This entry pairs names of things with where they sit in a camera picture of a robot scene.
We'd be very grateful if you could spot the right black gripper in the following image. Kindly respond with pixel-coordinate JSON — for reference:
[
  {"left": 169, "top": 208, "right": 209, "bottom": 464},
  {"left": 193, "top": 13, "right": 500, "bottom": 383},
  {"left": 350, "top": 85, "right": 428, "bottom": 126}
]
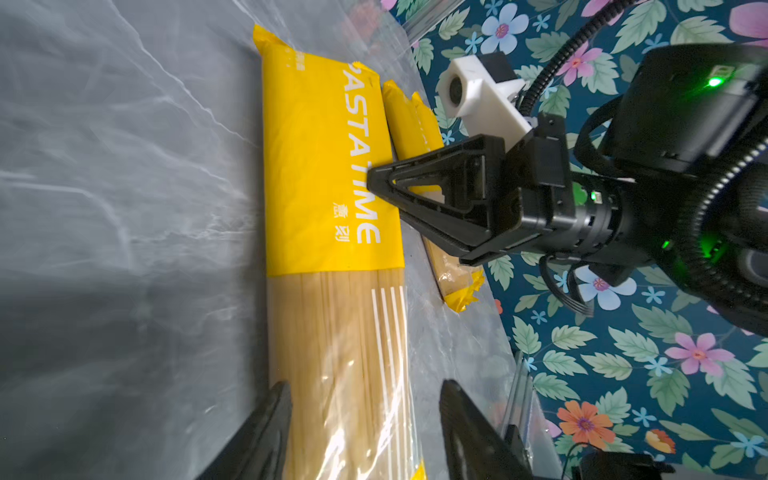
[{"left": 367, "top": 114, "right": 624, "bottom": 266}]

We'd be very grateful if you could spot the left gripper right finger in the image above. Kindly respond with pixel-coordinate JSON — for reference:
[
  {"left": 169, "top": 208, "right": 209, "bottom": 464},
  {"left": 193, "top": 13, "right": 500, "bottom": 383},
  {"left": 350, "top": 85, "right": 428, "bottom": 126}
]
[{"left": 439, "top": 380, "right": 533, "bottom": 480}]

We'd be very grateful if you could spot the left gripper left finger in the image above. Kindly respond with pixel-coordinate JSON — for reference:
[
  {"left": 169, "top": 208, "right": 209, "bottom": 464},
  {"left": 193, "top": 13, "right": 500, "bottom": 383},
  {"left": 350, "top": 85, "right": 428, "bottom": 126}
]
[{"left": 198, "top": 381, "right": 292, "bottom": 480}]

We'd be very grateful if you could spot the yellow pasta bag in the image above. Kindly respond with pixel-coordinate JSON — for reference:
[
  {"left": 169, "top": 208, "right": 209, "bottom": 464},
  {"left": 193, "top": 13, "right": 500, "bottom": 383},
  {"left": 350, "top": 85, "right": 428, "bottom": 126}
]
[
  {"left": 381, "top": 79, "right": 487, "bottom": 314},
  {"left": 253, "top": 27, "right": 425, "bottom": 479}
]

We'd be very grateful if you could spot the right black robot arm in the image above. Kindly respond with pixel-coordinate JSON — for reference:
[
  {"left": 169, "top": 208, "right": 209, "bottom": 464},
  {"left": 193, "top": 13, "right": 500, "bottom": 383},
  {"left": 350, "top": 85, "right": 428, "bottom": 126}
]
[{"left": 367, "top": 1, "right": 767, "bottom": 335}]

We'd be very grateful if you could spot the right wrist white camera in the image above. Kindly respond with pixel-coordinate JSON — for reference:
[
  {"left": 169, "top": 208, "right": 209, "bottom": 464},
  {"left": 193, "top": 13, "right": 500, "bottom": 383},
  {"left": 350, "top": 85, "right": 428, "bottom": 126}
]
[{"left": 437, "top": 52, "right": 531, "bottom": 150}]

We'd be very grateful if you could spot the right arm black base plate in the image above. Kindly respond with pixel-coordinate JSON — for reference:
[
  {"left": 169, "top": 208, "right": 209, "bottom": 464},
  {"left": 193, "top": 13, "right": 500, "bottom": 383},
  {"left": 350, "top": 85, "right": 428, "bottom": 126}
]
[{"left": 570, "top": 451, "right": 675, "bottom": 480}]

